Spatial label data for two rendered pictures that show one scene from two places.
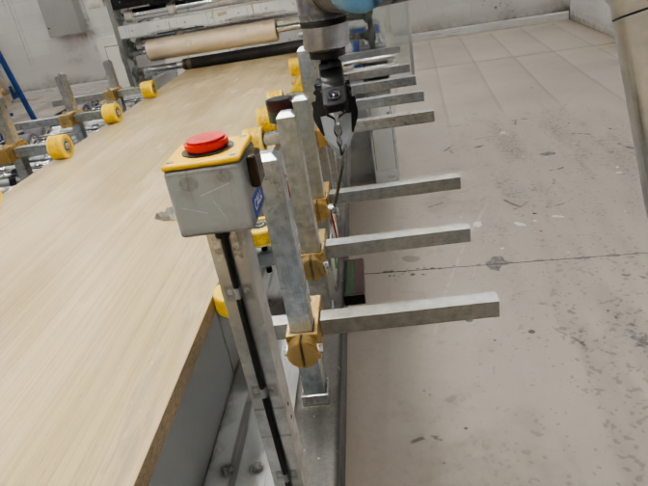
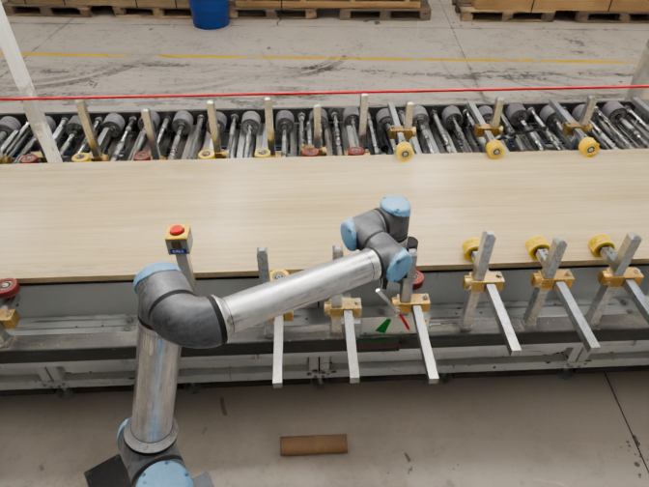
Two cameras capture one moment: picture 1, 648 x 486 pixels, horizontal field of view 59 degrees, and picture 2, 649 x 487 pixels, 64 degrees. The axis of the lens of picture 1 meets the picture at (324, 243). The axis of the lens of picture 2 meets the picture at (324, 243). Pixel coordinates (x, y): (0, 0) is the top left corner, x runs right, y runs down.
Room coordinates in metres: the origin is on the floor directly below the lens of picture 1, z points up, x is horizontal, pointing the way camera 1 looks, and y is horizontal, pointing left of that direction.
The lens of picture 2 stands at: (0.76, -1.23, 2.26)
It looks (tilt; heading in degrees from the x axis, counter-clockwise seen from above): 41 degrees down; 80
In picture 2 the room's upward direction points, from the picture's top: straight up
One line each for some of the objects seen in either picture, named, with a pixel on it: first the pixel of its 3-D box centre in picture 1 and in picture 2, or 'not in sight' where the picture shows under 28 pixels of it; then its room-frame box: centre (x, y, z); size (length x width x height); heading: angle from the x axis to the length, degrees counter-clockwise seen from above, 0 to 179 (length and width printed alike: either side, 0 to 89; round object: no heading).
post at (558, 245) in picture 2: (325, 127); (541, 289); (1.76, -0.07, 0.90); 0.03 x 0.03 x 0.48; 83
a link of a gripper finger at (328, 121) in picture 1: (331, 132); not in sight; (1.18, -0.06, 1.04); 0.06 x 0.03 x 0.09; 173
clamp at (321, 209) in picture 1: (318, 202); (409, 302); (1.29, 0.00, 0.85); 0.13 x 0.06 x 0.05; 173
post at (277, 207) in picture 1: (296, 299); (267, 299); (0.77, 0.06, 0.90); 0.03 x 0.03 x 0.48; 83
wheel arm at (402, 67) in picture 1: (362, 74); not in sight; (2.28, -0.26, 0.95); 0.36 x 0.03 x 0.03; 83
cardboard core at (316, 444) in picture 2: not in sight; (313, 444); (0.91, -0.07, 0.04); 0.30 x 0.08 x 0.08; 173
